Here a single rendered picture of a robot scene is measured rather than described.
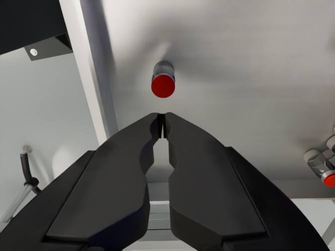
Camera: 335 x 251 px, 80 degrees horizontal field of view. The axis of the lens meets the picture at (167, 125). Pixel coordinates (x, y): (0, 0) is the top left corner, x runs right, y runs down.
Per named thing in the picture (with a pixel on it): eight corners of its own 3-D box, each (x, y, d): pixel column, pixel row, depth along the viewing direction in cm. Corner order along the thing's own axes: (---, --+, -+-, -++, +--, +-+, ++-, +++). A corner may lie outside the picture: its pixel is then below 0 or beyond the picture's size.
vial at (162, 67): (174, 60, 20) (175, 72, 17) (174, 80, 22) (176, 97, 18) (152, 61, 21) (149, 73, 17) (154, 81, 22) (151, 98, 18)
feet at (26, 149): (32, 145, 138) (19, 159, 126) (56, 193, 164) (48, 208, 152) (20, 145, 138) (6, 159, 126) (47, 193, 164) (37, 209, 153)
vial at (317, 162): (322, 148, 27) (348, 174, 23) (316, 161, 28) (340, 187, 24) (305, 148, 27) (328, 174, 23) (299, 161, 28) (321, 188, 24)
